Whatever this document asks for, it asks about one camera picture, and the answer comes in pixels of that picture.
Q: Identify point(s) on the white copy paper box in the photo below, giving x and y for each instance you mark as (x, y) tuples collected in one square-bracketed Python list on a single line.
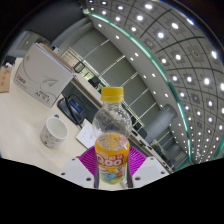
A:
[(41, 75)]

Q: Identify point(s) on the white paper sheet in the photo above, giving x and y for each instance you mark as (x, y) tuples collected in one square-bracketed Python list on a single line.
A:
[(87, 135)]

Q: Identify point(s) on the white patterned paper cup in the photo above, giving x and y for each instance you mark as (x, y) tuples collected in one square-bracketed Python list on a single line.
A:
[(52, 133)]

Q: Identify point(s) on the yellow-capped orange-label drink bottle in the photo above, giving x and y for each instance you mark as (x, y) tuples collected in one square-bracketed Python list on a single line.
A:
[(112, 160)]

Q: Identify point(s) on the round ceiling lights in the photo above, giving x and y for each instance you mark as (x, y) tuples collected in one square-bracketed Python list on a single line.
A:
[(175, 25)]

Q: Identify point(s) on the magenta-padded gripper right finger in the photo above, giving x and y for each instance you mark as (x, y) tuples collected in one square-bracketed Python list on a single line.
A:
[(148, 170)]

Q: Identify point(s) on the black flat bag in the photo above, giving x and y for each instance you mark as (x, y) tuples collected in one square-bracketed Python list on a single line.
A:
[(71, 108)]

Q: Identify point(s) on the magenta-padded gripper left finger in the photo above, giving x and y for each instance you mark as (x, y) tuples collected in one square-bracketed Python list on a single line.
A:
[(76, 171)]

